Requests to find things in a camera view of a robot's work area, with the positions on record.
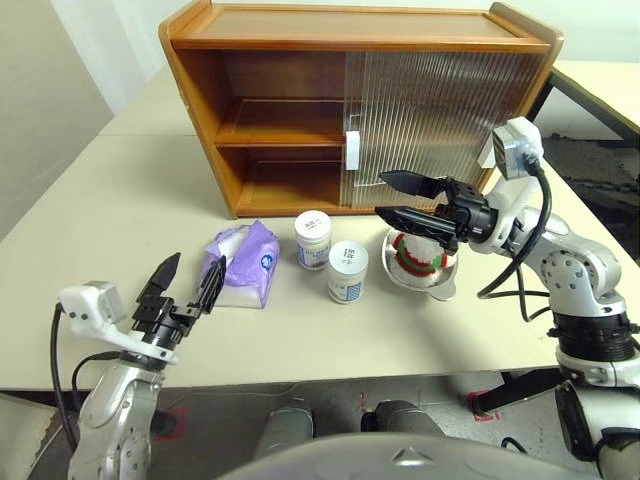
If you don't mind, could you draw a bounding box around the grey rounded shape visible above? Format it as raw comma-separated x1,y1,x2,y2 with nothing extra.
359,399,449,444
252,407,315,459

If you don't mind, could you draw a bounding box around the ribbed glass sliding door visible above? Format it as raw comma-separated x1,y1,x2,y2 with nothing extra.
338,49,531,209
357,49,547,209

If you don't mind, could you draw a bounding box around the grey domed robot cover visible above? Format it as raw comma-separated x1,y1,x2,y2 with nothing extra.
214,432,606,480

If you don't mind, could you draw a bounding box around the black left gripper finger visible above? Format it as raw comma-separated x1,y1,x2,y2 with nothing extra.
191,254,229,317
135,252,182,304

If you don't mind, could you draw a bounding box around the white door handle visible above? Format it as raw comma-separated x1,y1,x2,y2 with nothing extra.
476,137,496,171
343,130,362,171

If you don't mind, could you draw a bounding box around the thin white floor cord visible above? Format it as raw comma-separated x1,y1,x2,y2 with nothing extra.
192,382,301,401

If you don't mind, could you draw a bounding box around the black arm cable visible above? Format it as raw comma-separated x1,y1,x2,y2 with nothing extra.
477,152,555,324
49,302,124,451

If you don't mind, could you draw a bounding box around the wooden cabinet shelf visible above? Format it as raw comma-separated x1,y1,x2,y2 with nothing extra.
215,97,347,149

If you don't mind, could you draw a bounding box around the wooden cabinet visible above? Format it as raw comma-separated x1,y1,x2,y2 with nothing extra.
158,1,565,220

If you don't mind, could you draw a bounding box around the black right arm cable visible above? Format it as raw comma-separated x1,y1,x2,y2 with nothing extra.
477,152,555,324

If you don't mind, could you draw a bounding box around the white bowl with knitted item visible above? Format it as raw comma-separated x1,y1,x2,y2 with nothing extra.
380,227,460,303

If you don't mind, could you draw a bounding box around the cream table with black frame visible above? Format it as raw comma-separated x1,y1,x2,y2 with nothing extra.
547,59,640,151

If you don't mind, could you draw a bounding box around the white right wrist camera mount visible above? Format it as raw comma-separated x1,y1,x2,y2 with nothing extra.
469,117,545,256

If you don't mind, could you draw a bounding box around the black table leg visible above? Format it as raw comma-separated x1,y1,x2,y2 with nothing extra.
472,369,564,416

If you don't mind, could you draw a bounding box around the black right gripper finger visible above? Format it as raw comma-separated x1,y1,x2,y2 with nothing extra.
378,169,454,199
373,204,460,251

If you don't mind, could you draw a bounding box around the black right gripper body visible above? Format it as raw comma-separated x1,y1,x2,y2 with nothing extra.
433,177,501,246

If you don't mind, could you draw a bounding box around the white red green knitted toy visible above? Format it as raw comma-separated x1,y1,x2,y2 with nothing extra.
389,230,454,290

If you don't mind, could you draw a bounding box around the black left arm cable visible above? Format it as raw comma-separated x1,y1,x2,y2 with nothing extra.
49,302,124,451

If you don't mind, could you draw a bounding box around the purple tissue pack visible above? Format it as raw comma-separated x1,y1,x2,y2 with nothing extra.
201,219,280,310

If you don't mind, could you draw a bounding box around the white plastic bottle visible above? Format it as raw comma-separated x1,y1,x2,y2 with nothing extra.
293,209,333,272
327,240,370,304

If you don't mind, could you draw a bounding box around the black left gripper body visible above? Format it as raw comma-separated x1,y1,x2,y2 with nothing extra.
130,295,207,351

